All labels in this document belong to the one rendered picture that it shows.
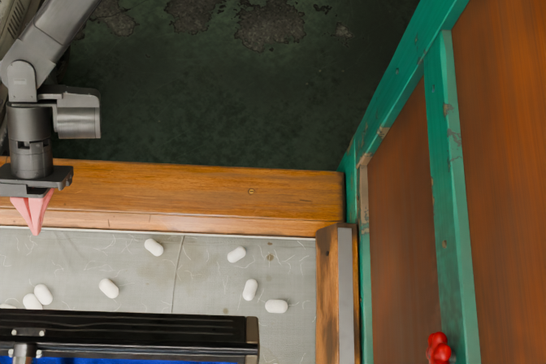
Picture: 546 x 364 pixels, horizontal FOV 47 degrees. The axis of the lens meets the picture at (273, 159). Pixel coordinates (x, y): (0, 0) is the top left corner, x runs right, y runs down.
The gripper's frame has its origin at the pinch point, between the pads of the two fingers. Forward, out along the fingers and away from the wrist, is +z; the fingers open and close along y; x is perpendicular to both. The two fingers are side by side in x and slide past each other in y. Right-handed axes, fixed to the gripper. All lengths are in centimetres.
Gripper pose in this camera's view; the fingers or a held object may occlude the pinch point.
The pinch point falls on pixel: (36, 228)
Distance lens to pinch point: 100.2
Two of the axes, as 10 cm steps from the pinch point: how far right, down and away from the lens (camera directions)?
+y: 10.0, 0.5, 0.5
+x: -0.3, -3.4, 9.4
